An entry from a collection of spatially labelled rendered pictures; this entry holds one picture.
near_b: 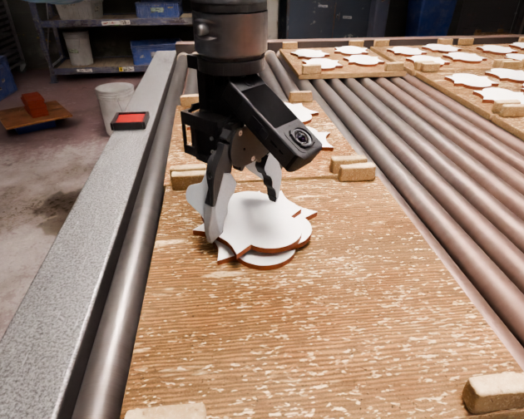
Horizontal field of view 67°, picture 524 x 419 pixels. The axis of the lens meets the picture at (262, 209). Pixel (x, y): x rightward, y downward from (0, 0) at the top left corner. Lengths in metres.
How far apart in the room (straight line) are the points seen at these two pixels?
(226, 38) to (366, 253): 0.29
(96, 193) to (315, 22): 5.00
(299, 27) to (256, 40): 5.09
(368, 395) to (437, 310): 0.13
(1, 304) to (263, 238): 1.68
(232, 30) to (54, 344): 0.36
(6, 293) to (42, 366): 1.66
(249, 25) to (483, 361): 0.38
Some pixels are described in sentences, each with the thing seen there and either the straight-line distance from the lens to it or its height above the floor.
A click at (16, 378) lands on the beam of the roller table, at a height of 0.91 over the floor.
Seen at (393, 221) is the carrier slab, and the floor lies 0.94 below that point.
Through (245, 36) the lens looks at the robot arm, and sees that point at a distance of 0.41.
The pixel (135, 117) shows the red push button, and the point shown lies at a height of 0.93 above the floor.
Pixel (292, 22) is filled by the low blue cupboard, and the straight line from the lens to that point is 5.48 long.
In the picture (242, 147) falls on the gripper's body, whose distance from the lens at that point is 0.45.
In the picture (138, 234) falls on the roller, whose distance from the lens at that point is 0.58.
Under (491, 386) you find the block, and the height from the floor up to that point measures 0.96.
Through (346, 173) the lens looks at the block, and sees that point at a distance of 0.66.
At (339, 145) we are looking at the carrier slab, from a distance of 0.80.
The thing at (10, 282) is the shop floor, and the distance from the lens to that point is 2.16.
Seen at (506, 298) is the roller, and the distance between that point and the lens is 0.54.
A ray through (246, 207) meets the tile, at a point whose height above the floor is 0.96.
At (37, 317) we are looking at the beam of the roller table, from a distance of 0.51.
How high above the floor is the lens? 1.25
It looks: 32 degrees down
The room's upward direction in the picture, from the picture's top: straight up
